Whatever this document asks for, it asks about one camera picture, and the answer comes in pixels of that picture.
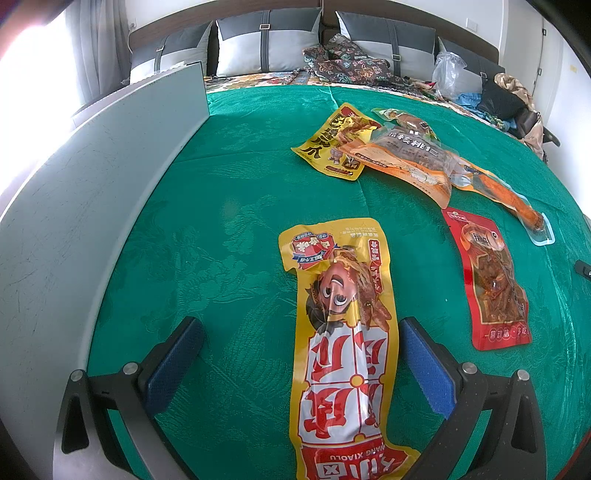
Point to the orange sausage packet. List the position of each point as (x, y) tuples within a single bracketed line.
[(503, 191)]

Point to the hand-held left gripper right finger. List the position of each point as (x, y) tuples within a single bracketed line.
[(429, 369)]

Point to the blue cloth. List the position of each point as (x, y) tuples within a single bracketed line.
[(468, 99)]

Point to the orange walnut snack packet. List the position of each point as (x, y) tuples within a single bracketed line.
[(406, 161)]

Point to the floral bedsheet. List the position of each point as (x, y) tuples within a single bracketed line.
[(258, 79)]

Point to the grey curtain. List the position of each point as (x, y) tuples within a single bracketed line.
[(101, 46)]

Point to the dark patterned cloth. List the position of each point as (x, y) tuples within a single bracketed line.
[(346, 64)]

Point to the yellow chicken feet packet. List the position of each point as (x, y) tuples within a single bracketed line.
[(323, 147)]

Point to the clear plastic bag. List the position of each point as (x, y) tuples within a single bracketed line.
[(448, 74)]

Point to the black chair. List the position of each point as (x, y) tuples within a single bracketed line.
[(531, 124)]

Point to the beige cloth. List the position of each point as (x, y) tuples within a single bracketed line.
[(512, 85)]

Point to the red fish snack packet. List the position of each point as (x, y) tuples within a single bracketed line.
[(494, 286)]

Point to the black bag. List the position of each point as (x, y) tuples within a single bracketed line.
[(496, 99)]

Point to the green blanket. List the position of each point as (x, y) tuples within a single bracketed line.
[(207, 207)]

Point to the white wall socket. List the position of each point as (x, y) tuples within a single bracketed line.
[(473, 23)]

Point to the white cardboard box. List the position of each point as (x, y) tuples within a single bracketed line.
[(69, 207)]

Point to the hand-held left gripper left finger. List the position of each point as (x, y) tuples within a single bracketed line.
[(175, 364)]

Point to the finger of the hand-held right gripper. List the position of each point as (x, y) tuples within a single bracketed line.
[(585, 269)]

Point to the brown headboard panel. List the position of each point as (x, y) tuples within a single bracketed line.
[(152, 26), (471, 41)]

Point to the window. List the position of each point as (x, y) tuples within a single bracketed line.
[(27, 69)]

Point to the brown drumstick packet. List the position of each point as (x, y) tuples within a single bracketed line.
[(406, 121)]

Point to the long yellow cartoon snack packet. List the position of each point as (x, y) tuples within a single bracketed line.
[(341, 369)]

